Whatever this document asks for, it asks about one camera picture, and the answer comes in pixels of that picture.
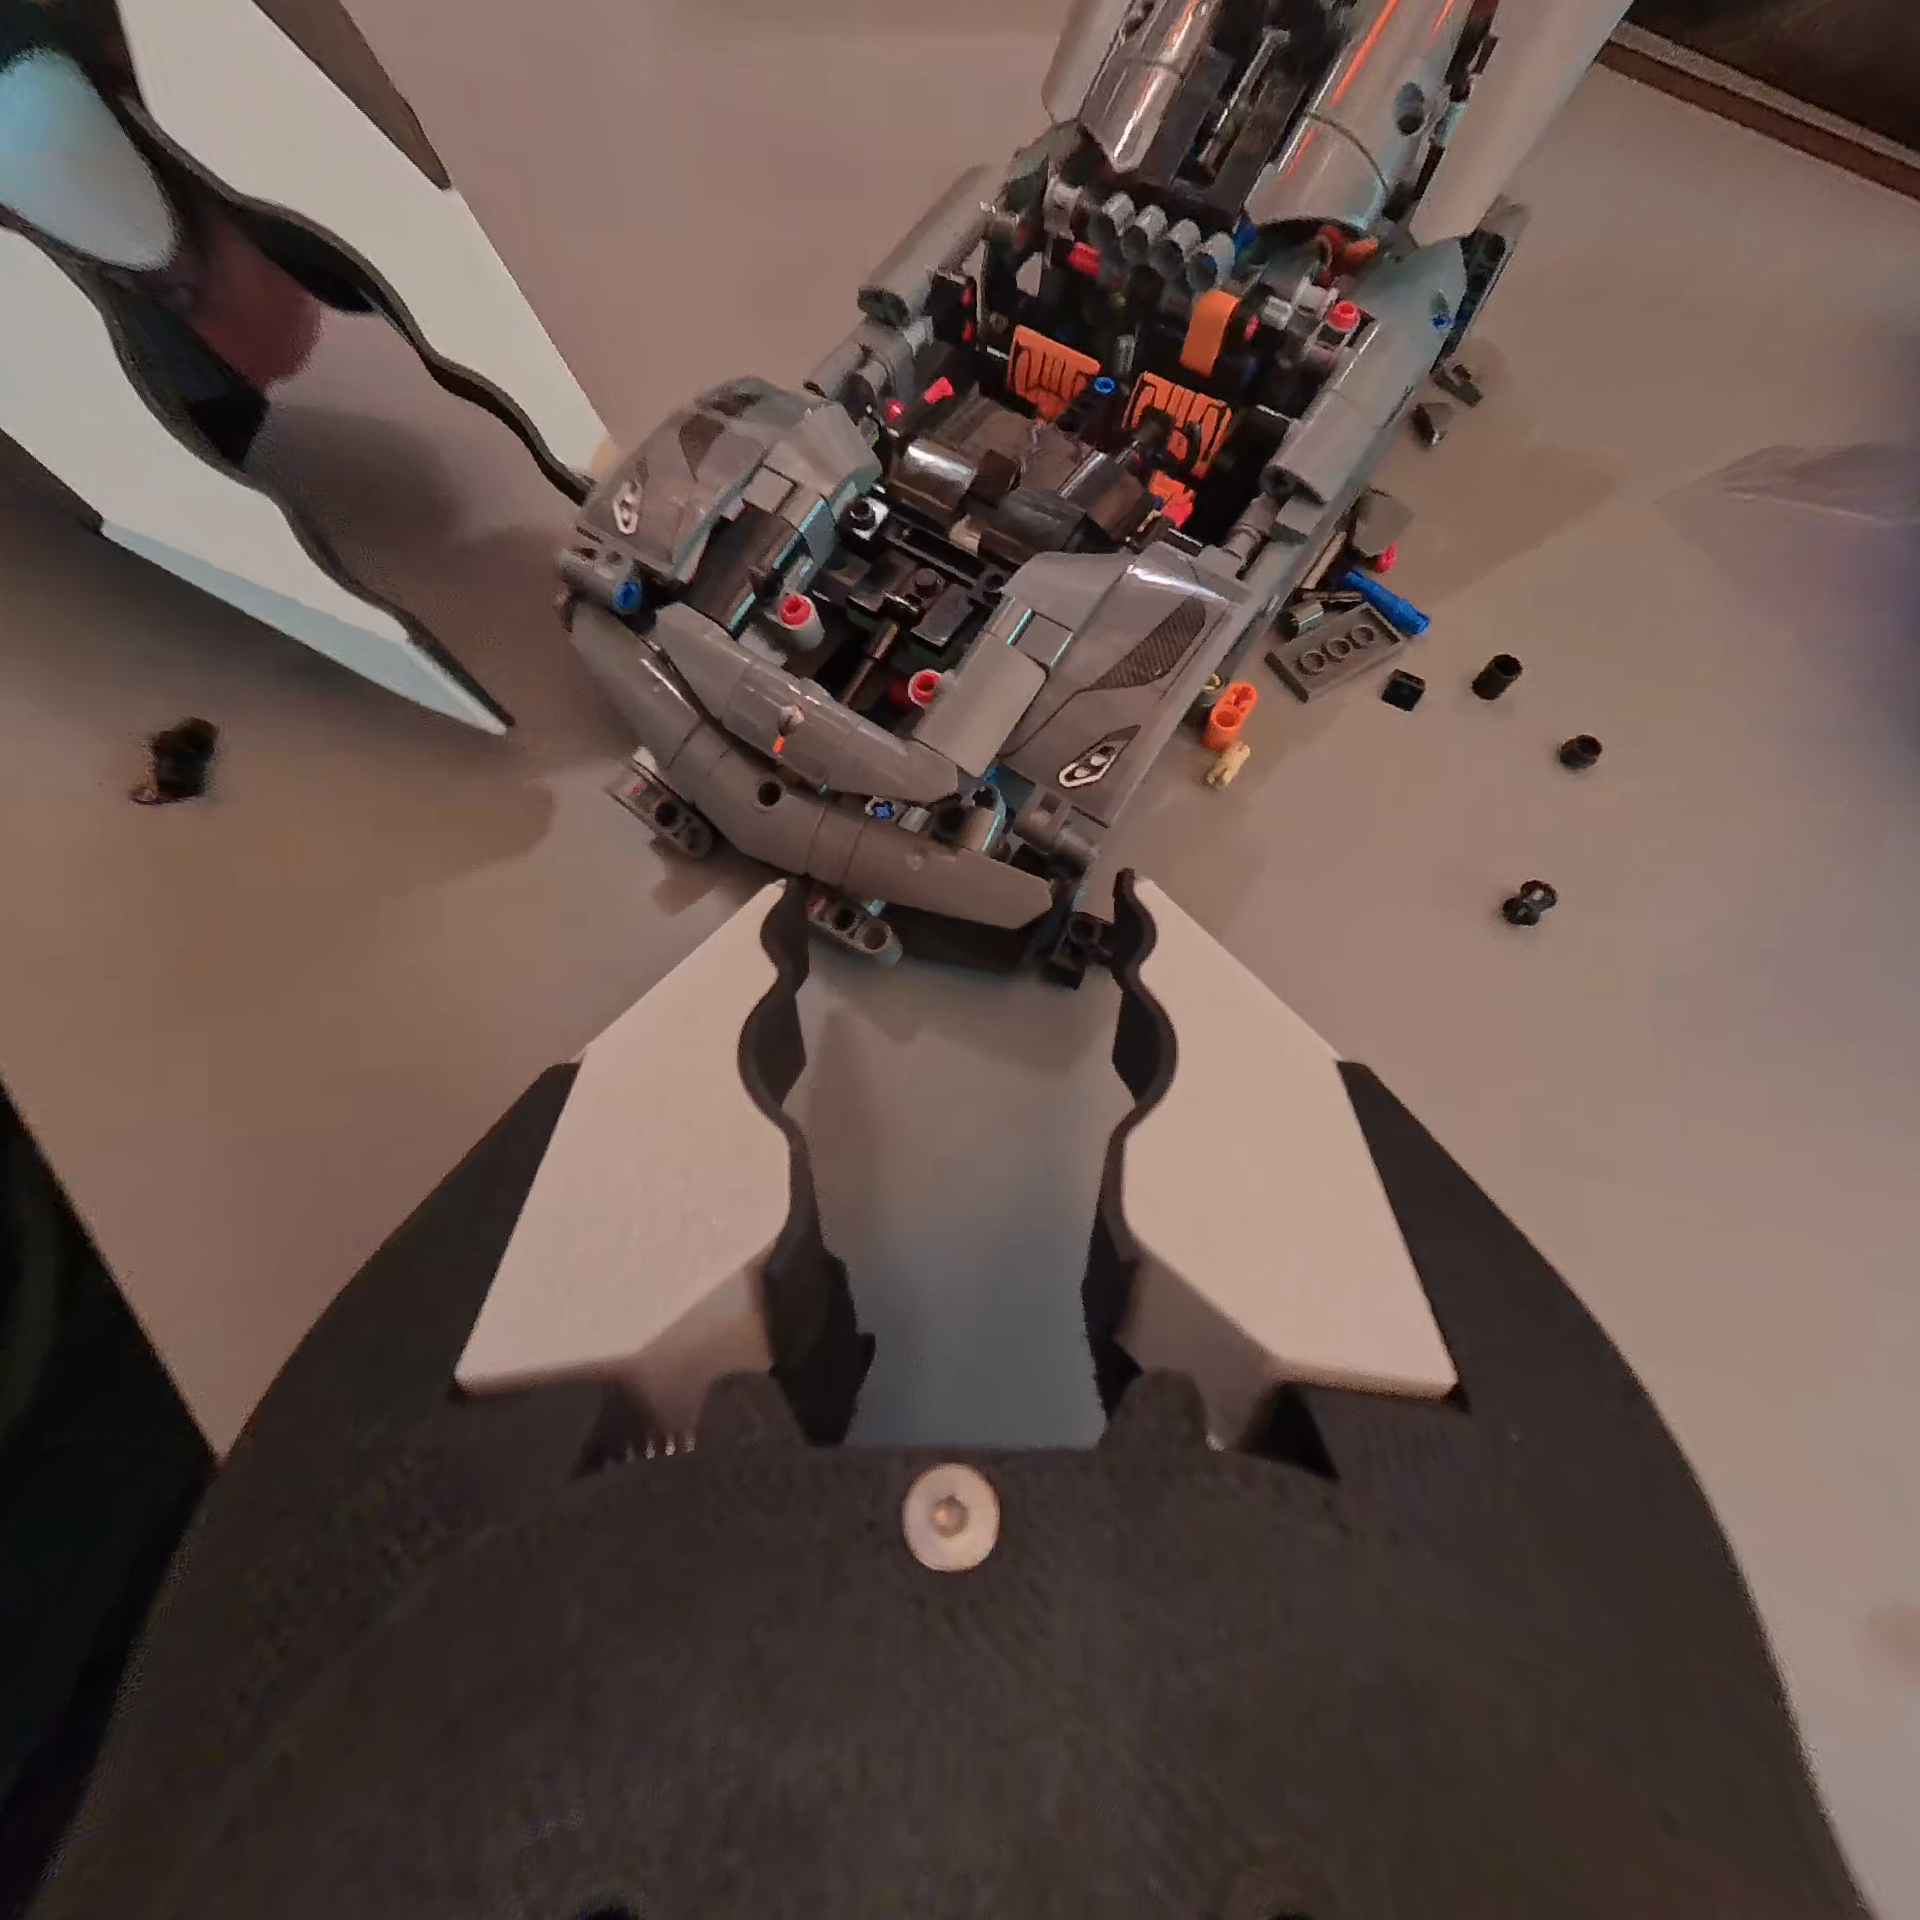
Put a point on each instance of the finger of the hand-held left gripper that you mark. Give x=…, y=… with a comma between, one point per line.
x=300, y=615
x=495, y=300

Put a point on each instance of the tan lego pin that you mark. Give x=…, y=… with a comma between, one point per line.
x=1228, y=765

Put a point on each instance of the small grey lego panel assembly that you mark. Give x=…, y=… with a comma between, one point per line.
x=1371, y=533

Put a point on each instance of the blue lego pin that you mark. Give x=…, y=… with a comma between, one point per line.
x=1388, y=600

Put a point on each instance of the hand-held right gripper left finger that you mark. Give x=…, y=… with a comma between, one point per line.
x=628, y=1201

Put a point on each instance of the small black lego cube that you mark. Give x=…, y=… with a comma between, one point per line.
x=1402, y=692

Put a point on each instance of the grey lego car model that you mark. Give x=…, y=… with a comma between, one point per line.
x=1080, y=630

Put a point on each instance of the black flanged lego pin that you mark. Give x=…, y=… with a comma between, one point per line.
x=1529, y=901

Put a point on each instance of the orange lego connector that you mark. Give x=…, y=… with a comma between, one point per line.
x=1230, y=714

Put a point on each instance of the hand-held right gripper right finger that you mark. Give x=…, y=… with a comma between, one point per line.
x=1289, y=1201

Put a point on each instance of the dark grey lego plate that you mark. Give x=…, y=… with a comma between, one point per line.
x=1342, y=656

